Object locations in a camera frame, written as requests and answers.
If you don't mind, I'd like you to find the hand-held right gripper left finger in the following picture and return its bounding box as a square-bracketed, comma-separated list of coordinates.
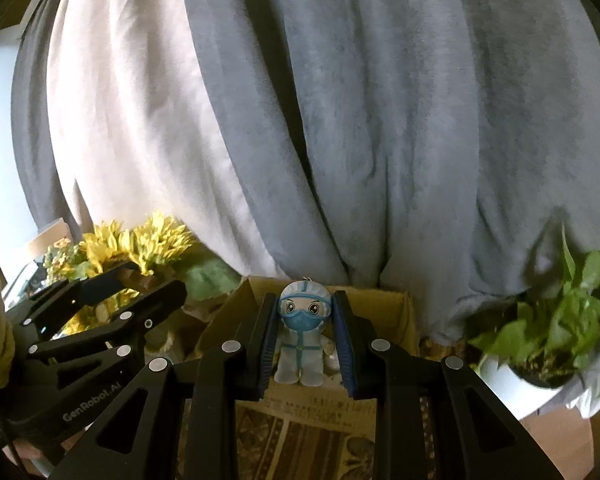
[47, 291, 279, 480]

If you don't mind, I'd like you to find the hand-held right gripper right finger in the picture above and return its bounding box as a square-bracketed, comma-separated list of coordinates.
[331, 290, 563, 480]

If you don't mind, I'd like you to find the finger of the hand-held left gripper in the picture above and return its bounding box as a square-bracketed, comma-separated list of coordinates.
[30, 280, 189, 362]
[5, 261, 142, 342]

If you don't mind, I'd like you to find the masked doll figurine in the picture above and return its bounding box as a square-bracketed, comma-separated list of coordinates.
[272, 280, 337, 387]

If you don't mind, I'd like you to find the brown cardboard box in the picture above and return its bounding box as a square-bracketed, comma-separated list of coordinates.
[195, 276, 422, 418]

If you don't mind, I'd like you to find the yellow sunflower bouquet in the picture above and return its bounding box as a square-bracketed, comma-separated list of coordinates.
[42, 210, 242, 356]

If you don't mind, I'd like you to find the brown cardboard sheet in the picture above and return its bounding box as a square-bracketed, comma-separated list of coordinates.
[27, 217, 77, 262]

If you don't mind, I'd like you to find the patterned brown tablecloth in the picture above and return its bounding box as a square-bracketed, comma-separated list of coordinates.
[177, 400, 436, 480]

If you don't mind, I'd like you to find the white curtain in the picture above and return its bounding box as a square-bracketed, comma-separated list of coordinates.
[45, 0, 281, 281]

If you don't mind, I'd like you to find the white plant pot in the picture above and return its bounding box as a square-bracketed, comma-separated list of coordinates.
[472, 354, 581, 418]

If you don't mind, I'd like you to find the green leafy plant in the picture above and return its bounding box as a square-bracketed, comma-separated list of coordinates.
[467, 220, 600, 387]

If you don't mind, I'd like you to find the grey curtain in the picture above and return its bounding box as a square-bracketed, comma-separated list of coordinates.
[10, 0, 600, 418]

